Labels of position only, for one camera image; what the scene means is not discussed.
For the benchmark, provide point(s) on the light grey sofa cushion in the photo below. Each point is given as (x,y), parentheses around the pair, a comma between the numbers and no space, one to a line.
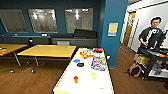
(63,43)

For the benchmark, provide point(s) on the yellow-legged air hockey table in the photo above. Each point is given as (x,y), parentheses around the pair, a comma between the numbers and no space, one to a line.
(83,85)

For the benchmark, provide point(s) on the person in dark jacket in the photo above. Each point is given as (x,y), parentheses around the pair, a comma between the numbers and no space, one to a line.
(151,35)

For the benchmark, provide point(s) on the small orange-black object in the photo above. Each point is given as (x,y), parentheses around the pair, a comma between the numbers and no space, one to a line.
(2,50)

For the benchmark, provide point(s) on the small black round object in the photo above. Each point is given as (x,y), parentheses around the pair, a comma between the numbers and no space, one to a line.
(30,42)

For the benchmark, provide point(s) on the small blue bowl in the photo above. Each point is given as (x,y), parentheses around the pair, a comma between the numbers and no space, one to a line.
(76,60)

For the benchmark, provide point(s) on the yellow framed wall notice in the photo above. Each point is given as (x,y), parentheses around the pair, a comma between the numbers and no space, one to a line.
(113,29)

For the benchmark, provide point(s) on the orange-red flat item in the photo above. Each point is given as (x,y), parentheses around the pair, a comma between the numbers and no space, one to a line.
(98,50)

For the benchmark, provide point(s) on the long wooden table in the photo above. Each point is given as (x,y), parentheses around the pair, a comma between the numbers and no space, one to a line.
(11,48)
(50,51)

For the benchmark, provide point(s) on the cardboard box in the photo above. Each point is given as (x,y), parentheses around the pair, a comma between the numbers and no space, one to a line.
(141,59)

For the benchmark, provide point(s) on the orange game box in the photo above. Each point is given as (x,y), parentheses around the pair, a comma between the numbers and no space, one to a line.
(86,53)

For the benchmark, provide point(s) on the white pillar outlet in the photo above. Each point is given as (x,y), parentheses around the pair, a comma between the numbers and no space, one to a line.
(108,57)

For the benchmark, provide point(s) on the dark grey sofa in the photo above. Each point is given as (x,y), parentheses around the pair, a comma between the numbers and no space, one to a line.
(83,38)
(20,40)

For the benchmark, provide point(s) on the brown backpack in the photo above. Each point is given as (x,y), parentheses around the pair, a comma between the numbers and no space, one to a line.
(135,70)

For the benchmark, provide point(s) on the black round paddle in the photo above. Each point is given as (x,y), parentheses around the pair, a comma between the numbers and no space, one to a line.
(80,64)

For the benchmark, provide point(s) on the brown wooden door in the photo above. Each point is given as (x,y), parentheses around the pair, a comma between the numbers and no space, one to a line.
(129,30)

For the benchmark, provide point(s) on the glass wall window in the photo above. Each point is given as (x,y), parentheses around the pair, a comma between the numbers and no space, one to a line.
(13,20)
(42,20)
(79,20)

